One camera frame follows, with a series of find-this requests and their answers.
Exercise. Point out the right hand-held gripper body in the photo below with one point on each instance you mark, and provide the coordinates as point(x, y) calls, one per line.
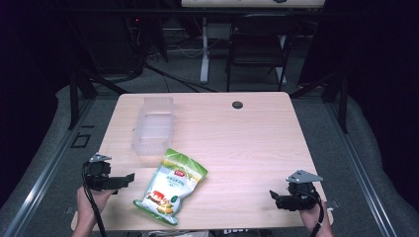
point(301, 197)

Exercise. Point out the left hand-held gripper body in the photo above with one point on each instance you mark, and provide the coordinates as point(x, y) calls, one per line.
point(97, 174)

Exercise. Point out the green and white snack bag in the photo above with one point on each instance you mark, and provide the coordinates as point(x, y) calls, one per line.
point(171, 187)

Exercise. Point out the person's right hand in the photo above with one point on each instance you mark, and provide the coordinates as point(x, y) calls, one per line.
point(311, 217)

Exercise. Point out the person's left hand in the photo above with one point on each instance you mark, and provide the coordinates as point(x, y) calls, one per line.
point(86, 204)

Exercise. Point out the clear plastic container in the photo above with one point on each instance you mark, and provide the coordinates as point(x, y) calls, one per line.
point(154, 126)

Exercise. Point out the black folding chair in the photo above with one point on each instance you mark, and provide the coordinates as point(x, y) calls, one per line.
point(260, 49)

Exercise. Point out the white desk leg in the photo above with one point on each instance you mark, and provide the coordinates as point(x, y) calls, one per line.
point(205, 56)

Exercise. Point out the aluminium floor rail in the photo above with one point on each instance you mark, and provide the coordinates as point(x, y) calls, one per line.
point(359, 168)
point(49, 168)

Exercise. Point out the black metal stand frame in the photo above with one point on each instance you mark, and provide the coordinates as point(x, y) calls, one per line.
point(74, 98)
point(342, 98)

